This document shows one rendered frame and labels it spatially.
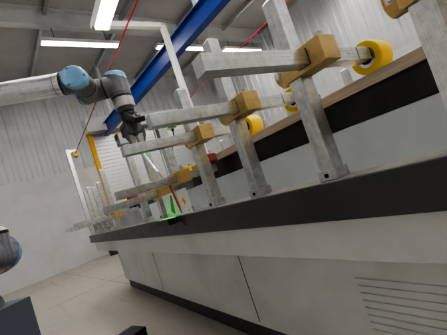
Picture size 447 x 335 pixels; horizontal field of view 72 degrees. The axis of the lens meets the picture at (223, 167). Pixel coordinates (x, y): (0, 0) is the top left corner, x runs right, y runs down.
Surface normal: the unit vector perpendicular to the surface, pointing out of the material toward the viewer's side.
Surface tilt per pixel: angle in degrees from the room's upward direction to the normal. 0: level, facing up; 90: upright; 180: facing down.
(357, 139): 90
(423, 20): 90
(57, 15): 90
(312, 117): 90
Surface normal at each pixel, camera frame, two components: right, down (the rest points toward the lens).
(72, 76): 0.16, -0.10
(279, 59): 0.51, -0.22
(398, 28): -0.75, 0.22
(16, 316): 0.88, -0.32
